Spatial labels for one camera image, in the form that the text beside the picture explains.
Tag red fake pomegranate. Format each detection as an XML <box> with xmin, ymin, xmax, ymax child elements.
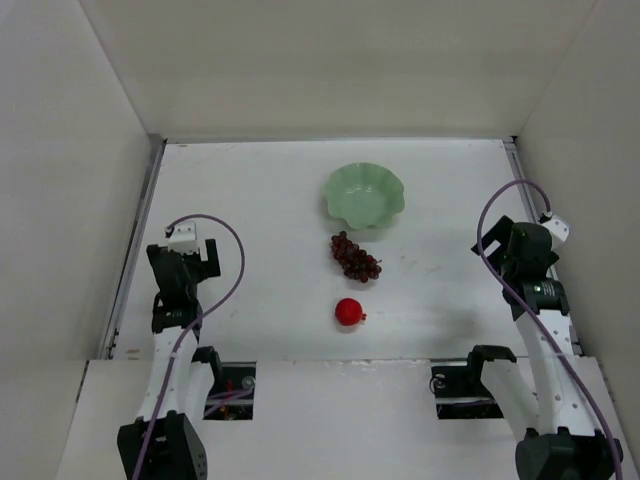
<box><xmin>334</xmin><ymin>298</ymin><xmax>366</xmax><ymax>327</ymax></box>

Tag dark red fake grapes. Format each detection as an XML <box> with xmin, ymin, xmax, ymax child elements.
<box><xmin>330</xmin><ymin>231</ymin><xmax>382</xmax><ymax>283</ymax></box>

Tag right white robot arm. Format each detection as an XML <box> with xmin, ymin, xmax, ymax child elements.
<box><xmin>469</xmin><ymin>216</ymin><xmax>623</xmax><ymax>479</ymax></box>

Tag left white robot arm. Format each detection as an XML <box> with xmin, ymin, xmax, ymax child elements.
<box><xmin>117</xmin><ymin>239</ymin><xmax>221</xmax><ymax>479</ymax></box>

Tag green scalloped fruit bowl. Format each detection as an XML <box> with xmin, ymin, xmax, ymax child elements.
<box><xmin>322</xmin><ymin>162</ymin><xmax>405</xmax><ymax>230</ymax></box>

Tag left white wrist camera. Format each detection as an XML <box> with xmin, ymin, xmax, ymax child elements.
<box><xmin>165</xmin><ymin>221</ymin><xmax>200</xmax><ymax>255</ymax></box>

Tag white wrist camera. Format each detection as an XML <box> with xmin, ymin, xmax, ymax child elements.
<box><xmin>165</xmin><ymin>221</ymin><xmax>200</xmax><ymax>255</ymax></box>
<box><xmin>539</xmin><ymin>212</ymin><xmax>570</xmax><ymax>251</ymax></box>

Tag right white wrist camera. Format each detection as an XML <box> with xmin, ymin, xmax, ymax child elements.
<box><xmin>539</xmin><ymin>212</ymin><xmax>570</xmax><ymax>251</ymax></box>

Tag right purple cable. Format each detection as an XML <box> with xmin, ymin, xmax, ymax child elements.
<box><xmin>476</xmin><ymin>179</ymin><xmax>625</xmax><ymax>480</ymax></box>

